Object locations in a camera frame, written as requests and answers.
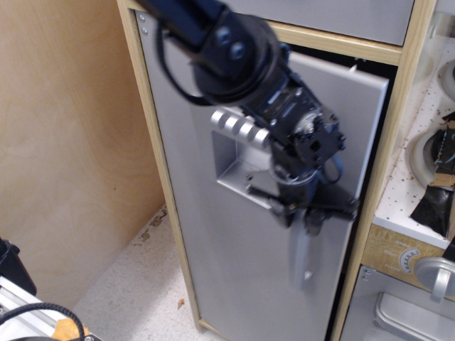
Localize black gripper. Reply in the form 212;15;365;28
245;170;359;237

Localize aluminium extrusion rail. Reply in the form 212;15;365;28
1;276;67;340

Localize black braided cable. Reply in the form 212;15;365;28
0;302;87;341

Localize silver toy fridge door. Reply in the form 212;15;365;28
136;12;391;341

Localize orange tape piece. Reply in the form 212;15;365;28
52;318;80;340

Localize silver upper freezer door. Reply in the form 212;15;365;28
226;0;414;45

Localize silver oven knob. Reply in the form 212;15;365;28
414;257;454;303

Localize wooden toy kitchen frame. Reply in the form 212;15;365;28
118;1;437;340

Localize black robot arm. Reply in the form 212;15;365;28
141;1;359;234

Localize white speckled toy countertop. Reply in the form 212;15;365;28
373;38;454;249

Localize black box at left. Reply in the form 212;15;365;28
1;239;37;296

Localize silver oven door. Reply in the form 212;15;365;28
341;266;454;341

